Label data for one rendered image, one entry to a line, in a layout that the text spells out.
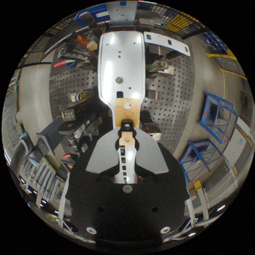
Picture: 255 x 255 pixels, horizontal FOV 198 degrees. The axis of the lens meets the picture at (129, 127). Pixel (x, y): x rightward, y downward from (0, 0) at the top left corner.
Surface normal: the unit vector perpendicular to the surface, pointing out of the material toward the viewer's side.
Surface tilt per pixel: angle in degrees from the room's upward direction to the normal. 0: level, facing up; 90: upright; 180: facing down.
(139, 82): 0
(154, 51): 0
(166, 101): 0
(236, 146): 90
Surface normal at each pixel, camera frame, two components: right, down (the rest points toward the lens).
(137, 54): 0.03, 0.48
